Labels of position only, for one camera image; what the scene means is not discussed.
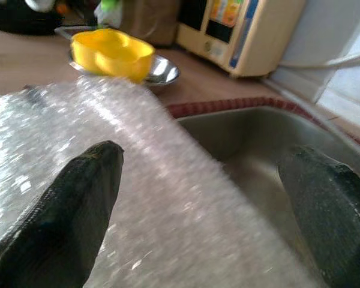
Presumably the stainless steel bowl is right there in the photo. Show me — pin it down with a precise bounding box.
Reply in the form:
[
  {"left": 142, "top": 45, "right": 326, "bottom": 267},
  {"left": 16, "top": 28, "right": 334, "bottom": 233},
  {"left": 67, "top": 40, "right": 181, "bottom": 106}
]
[{"left": 68, "top": 49, "right": 181, "bottom": 88}]

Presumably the yellow plastic bowl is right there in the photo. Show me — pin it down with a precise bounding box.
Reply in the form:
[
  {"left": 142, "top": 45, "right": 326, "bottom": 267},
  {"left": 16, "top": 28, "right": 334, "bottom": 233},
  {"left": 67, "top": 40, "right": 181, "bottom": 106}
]
[{"left": 70, "top": 28, "right": 155, "bottom": 83}]

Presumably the white hose from wall tap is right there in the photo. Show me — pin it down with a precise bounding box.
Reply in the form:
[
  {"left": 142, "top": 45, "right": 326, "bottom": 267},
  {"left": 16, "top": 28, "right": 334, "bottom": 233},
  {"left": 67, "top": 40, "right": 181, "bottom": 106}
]
[{"left": 277, "top": 49, "right": 360, "bottom": 72}]

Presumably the black electric kettle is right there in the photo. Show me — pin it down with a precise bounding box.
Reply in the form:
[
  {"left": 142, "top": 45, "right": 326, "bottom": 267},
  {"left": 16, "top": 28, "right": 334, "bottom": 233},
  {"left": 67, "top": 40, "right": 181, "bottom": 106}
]
[{"left": 0, "top": 0, "right": 64, "bottom": 35}]

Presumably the jar of brown powder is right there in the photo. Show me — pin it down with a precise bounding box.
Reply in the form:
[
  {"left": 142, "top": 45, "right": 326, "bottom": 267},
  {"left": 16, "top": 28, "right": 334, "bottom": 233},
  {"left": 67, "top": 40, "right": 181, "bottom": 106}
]
[{"left": 119, "top": 0, "right": 181, "bottom": 47}]

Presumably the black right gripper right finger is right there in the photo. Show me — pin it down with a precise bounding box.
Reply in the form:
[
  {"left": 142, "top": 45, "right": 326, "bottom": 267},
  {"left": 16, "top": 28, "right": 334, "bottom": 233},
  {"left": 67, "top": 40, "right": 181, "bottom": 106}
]
[{"left": 277, "top": 145, "right": 360, "bottom": 288}]

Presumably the empty steel sink basin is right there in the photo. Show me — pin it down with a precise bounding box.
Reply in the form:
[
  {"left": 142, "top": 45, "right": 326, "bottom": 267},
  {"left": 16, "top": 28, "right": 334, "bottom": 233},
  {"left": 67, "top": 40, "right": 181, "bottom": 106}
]
[{"left": 167, "top": 101, "right": 360, "bottom": 288}]

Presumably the beige water ionizer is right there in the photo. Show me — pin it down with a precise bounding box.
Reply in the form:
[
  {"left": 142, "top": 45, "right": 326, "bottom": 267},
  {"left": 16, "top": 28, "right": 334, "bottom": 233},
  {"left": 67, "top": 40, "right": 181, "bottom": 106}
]
[{"left": 176, "top": 0, "right": 307, "bottom": 79}]

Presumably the clear bubble wrap sheet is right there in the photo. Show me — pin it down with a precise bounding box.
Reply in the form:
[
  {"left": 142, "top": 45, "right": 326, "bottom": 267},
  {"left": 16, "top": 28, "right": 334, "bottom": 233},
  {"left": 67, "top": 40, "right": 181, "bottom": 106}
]
[{"left": 0, "top": 76, "right": 319, "bottom": 288}]

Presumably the white jar green lid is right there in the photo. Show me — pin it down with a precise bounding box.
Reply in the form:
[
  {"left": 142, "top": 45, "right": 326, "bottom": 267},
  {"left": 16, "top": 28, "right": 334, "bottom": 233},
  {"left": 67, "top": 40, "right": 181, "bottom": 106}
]
[{"left": 93, "top": 0, "right": 124, "bottom": 28}]

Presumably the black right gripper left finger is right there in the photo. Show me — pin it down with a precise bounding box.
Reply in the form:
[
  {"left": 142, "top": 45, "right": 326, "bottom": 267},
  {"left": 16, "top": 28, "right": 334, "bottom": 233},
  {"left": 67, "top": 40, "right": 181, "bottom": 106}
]
[{"left": 0, "top": 140, "right": 125, "bottom": 288}]

